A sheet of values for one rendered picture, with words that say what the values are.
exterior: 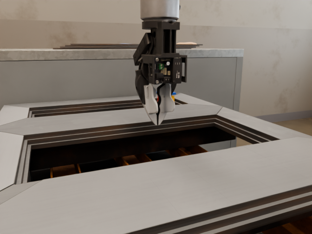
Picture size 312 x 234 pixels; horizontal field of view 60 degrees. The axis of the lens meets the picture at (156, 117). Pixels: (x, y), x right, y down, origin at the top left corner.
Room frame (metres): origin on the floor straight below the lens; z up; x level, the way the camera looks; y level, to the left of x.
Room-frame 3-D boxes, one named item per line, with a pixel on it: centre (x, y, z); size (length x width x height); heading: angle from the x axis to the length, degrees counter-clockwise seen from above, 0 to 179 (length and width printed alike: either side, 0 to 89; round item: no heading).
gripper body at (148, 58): (0.55, -0.01, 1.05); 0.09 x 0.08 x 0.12; 22
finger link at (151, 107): (0.55, 0.01, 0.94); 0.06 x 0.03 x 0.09; 22
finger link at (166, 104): (0.56, -0.02, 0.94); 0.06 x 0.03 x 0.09; 22
